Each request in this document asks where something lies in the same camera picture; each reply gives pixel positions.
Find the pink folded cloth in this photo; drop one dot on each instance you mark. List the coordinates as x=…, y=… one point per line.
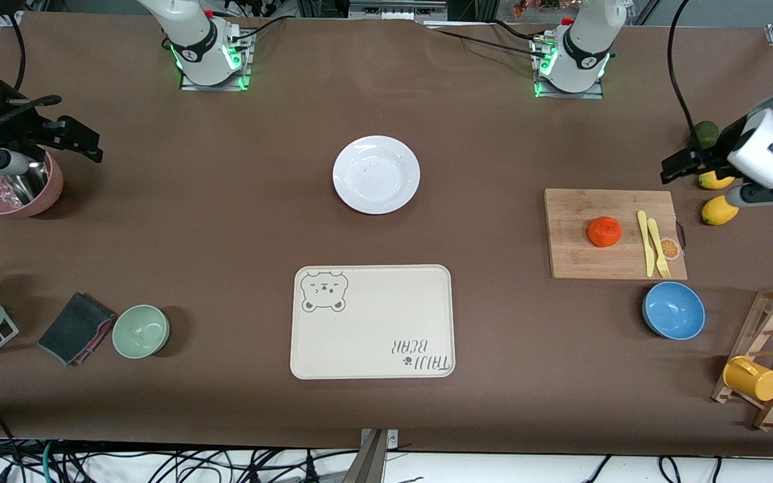
x=103, y=330

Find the pink bowl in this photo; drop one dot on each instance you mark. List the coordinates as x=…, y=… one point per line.
x=52, y=193

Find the white round plate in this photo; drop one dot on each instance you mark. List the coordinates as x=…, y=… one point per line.
x=376, y=174

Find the aluminium frame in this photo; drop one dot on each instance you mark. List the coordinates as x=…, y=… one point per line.
x=396, y=8

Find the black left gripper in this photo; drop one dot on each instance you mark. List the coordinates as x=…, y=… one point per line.
x=720, y=147

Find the yellow mug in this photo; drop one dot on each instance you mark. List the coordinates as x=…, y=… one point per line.
x=752, y=380

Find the wooden peg rack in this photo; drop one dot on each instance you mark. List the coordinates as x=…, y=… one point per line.
x=759, y=335

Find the yellow plastic fork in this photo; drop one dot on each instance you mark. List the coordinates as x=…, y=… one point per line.
x=658, y=248

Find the metal scoop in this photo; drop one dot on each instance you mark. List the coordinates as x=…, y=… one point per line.
x=34, y=191

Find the cream bear print tray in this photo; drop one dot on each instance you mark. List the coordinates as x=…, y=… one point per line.
x=373, y=322

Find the dark grey folded cloth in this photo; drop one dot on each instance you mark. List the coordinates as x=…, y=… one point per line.
x=74, y=325

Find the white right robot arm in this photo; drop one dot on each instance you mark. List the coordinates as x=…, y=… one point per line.
x=202, y=47

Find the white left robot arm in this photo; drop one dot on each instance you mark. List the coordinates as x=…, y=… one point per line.
x=584, y=47

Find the yellow lemon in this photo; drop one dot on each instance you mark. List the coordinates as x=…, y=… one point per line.
x=718, y=213
x=714, y=181

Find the orange slice tag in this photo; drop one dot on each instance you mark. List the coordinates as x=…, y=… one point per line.
x=670, y=249

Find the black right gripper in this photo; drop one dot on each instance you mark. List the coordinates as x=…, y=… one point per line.
x=13, y=125

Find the brown table cover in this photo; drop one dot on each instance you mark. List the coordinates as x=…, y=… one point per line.
x=527, y=369

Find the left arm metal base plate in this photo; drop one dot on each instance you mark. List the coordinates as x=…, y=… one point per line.
x=581, y=96

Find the dark green avocado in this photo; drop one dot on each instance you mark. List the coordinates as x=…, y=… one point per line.
x=706, y=134

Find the orange mandarin fruit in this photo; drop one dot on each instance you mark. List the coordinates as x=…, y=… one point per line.
x=604, y=231

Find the bamboo cutting board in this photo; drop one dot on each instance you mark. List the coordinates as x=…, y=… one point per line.
x=574, y=228

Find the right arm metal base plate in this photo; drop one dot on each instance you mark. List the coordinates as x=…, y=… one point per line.
x=215, y=87

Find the aluminium edge bracket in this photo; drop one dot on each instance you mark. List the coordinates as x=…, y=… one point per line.
x=7, y=19

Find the yellow plastic knife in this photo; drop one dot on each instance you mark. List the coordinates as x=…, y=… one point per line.
x=647, y=248

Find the grey metal clamp bracket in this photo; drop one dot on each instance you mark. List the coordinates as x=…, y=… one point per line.
x=392, y=439

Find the pale green bowl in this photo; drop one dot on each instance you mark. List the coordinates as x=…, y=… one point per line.
x=140, y=332

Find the dark metal beam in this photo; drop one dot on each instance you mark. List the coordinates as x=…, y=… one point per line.
x=370, y=463

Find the blue bowl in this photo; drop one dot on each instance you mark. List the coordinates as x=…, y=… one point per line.
x=674, y=310

